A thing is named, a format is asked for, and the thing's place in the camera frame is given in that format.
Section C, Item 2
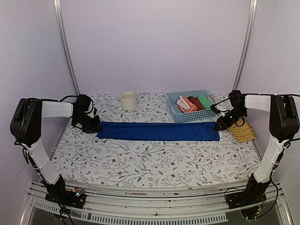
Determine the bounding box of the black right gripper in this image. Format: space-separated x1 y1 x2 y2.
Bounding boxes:
215 107 248 131

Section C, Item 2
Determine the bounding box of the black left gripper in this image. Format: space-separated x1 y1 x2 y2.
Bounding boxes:
74 113 103 133

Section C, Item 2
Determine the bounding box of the orange bunny pattern towel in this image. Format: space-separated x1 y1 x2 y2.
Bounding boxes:
176 96 197 113

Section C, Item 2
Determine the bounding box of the blue towel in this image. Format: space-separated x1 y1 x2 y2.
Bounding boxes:
97 121 220 141

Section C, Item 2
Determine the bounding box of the light blue plastic basket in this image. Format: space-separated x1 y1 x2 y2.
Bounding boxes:
165 90 217 123

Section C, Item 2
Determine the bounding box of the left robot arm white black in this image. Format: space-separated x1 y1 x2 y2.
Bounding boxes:
10 95 100 203

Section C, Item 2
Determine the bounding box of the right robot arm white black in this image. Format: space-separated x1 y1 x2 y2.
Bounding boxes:
210 90 300 186

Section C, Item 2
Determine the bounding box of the yellow bamboo tray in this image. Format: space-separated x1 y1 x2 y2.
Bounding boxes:
228 118 256 143

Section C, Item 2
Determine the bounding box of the green rolled towel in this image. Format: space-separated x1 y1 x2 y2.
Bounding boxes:
197 95 212 110

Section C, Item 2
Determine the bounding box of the cream ceramic cup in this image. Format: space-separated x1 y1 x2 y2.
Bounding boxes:
120 91 137 110

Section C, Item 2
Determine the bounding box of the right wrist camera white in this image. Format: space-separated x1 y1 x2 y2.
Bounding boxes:
210 105 229 117

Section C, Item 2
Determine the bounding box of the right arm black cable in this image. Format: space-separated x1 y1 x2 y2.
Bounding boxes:
210 93 300 148

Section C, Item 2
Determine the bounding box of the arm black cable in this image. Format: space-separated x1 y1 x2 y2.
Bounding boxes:
210 93 300 148
14 93 98 146

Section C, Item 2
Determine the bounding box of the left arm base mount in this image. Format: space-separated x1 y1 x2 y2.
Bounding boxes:
45 185 86 209

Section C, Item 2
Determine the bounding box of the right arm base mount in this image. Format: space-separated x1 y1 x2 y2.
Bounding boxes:
225 186 267 209

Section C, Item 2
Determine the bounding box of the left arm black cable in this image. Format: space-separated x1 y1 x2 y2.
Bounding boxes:
14 93 98 146

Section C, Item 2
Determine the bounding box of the front aluminium rail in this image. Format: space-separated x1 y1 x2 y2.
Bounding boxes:
20 181 295 225

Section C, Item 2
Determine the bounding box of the right aluminium frame post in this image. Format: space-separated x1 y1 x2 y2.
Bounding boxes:
232 0 257 90

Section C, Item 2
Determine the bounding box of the aluminium frame post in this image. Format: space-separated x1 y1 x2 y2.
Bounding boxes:
53 0 80 95
232 0 257 90

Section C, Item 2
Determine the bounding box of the left aluminium frame post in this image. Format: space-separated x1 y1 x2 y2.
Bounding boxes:
53 0 80 95

